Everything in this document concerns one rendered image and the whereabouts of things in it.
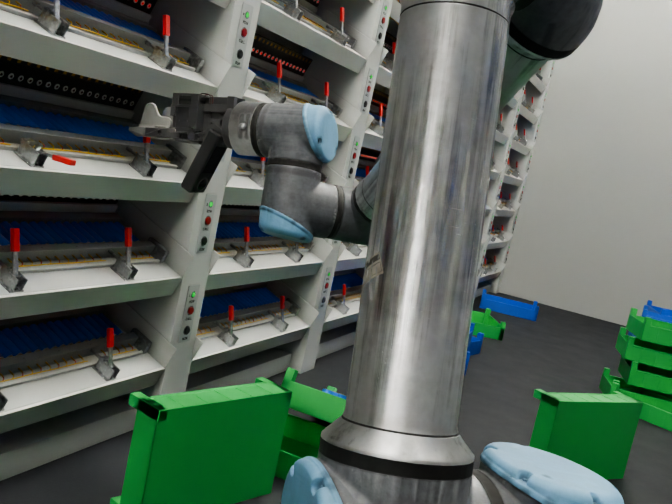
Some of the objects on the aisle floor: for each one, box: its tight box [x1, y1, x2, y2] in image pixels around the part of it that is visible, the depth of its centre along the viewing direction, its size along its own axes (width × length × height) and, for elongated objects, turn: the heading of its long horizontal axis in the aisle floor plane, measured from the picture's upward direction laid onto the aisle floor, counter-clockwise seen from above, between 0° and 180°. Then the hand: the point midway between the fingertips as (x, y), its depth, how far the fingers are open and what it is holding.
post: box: [103, 0, 261, 400], centre depth 157 cm, size 20×9×173 cm, turn 8°
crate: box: [281, 367, 346, 423], centre depth 175 cm, size 30×20×8 cm
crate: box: [529, 389, 643, 480], centre depth 188 cm, size 8×30×20 cm, turn 62°
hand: (141, 134), depth 139 cm, fingers open, 3 cm apart
